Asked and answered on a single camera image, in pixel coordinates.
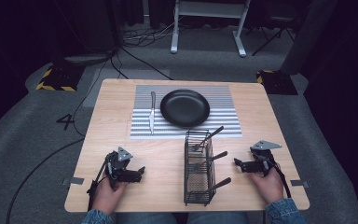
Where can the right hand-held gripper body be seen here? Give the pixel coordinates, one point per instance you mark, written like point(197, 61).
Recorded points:
point(262, 161)

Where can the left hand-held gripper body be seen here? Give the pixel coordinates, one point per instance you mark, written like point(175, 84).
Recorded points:
point(118, 164)

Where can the person's right hand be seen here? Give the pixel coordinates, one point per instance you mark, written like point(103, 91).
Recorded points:
point(269, 186)

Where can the person's left hand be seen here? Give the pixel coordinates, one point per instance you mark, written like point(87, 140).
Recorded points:
point(108, 195)

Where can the grey striped placemat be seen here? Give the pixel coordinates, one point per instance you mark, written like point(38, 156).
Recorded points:
point(227, 123)

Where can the grey tape strip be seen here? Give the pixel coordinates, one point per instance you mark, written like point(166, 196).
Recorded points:
point(74, 180)
point(300, 183)

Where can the silver table knife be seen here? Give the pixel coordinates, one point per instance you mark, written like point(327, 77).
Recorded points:
point(152, 115)

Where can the black round plate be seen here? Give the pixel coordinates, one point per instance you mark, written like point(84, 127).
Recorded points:
point(185, 108)

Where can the yellow-black striped stand base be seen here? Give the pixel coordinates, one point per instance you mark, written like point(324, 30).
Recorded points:
point(59, 77)
point(276, 82)

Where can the black tripod stand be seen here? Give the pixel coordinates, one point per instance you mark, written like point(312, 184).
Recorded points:
point(272, 37)

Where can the dark upright post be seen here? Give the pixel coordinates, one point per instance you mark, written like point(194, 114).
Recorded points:
point(310, 34)

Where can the white metal table frame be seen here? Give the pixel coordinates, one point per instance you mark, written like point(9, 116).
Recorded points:
point(211, 9)

